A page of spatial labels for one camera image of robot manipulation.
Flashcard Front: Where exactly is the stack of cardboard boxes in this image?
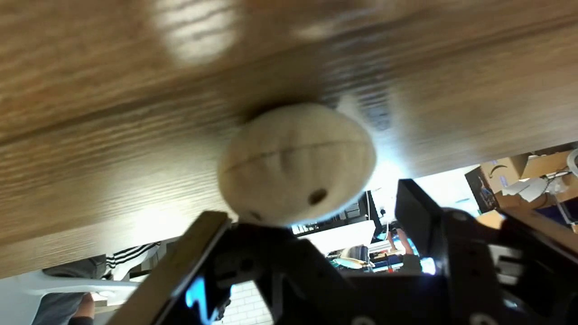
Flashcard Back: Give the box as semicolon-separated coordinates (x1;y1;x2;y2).
465;144;578;233

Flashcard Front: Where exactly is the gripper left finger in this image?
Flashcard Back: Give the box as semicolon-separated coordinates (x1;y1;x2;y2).
106;211;362;325

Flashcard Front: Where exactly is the white plastic chair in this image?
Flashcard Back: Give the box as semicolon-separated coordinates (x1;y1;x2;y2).
18;270;141;308

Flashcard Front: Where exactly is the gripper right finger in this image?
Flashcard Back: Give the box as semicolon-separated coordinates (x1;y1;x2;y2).
395;178;578;325

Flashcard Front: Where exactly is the beige round plush toy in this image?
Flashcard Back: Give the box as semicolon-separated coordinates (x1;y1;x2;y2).
217;103;377;226

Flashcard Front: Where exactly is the person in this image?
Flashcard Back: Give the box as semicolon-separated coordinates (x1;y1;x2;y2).
31;241;161;325

